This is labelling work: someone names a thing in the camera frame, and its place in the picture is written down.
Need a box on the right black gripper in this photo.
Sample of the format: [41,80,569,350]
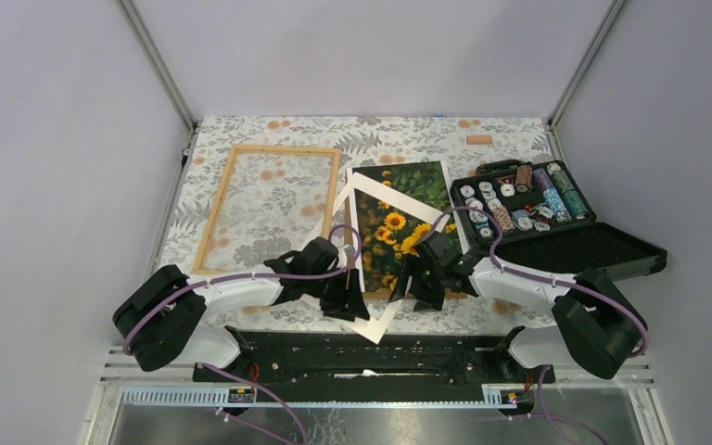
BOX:
[388,252,447,312]

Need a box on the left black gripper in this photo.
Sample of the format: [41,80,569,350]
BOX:
[306,266,370,321]

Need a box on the white mat board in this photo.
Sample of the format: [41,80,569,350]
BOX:
[306,173,450,345]

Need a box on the sunflower photo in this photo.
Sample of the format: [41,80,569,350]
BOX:
[354,181,462,293]

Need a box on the wooden picture frame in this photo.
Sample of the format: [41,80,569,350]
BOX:
[192,145,341,274]

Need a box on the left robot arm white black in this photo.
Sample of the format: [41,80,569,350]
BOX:
[112,236,370,381]

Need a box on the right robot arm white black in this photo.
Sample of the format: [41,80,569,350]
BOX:
[390,231,649,382]

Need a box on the dark green photo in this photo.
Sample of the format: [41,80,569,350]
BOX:
[351,161,451,210]

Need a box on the black poker chip case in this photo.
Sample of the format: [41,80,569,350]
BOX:
[450,159,668,281]

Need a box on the brown chip stack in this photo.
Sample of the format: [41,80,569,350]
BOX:
[514,164,533,194]

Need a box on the floral tablecloth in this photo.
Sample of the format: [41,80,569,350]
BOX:
[153,117,555,336]

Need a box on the small wooden block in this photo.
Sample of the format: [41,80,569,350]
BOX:
[466,134,493,146]

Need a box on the blue chip stack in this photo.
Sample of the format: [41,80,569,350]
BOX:
[542,187,571,223]

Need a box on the purple chip stack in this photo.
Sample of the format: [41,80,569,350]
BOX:
[533,168,554,192]

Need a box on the green chip stack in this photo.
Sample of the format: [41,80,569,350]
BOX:
[547,162,589,220]

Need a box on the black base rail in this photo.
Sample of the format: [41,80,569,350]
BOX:
[225,331,555,396]

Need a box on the grey slotted cable duct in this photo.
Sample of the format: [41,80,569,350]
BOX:
[121,385,518,411]

